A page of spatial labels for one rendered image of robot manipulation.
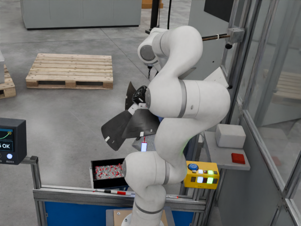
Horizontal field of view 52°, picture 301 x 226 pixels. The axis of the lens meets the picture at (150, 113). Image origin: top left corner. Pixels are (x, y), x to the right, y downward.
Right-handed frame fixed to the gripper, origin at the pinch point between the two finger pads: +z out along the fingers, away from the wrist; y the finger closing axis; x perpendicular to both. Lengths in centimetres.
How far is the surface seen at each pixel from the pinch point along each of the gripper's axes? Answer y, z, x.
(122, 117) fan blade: -24, 12, -61
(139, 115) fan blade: -10, 1, -49
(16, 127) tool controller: -55, -42, -41
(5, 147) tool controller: -59, -46, -51
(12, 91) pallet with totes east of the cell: -228, 164, -163
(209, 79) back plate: 22, 42, -38
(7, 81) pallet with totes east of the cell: -243, 176, -157
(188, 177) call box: 23, -24, -62
